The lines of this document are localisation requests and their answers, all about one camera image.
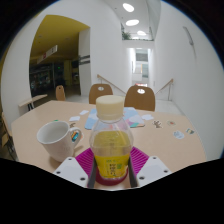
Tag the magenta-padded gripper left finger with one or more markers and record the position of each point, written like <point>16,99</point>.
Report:
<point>66,170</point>

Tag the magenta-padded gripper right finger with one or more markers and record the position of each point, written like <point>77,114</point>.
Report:
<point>153,170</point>

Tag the clear bottle with yellow drink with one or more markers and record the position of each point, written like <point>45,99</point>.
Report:
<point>111,160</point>

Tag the white ceramic mug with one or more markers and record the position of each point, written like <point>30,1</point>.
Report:
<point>56,143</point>

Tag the white round sticker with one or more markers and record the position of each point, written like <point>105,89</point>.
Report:
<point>178,134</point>

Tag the small figure sticker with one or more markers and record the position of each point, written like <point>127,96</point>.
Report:
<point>157,124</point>

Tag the small round sticker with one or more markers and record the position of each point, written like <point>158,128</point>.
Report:
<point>171,123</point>

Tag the green card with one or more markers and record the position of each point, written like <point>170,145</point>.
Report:
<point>55,120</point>

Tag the white paper card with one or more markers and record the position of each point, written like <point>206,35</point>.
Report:
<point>147,117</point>
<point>74,118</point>
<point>84,112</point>

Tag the small green white sticker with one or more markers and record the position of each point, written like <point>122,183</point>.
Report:
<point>190,131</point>

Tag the group of wooden chairs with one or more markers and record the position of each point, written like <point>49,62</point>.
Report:
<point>140,98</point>

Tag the light wooden side table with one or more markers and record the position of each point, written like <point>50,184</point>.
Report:
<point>32,99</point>

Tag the wooden stair handrail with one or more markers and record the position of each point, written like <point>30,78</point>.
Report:
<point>165,86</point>
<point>110,83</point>

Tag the dark shop shelf unit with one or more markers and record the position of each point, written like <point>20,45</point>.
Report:
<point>45,80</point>

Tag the hanging white sign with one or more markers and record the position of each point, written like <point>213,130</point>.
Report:
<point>47,54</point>

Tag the green potted plant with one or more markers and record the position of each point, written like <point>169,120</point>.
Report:
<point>126,35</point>

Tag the group of round ceiling lights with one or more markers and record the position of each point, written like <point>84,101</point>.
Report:
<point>128,7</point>

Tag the dark wall sign plates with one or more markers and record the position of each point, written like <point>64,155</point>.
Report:
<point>84,60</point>

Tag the grey wall lamp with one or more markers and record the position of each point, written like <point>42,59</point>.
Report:
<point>189,37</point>

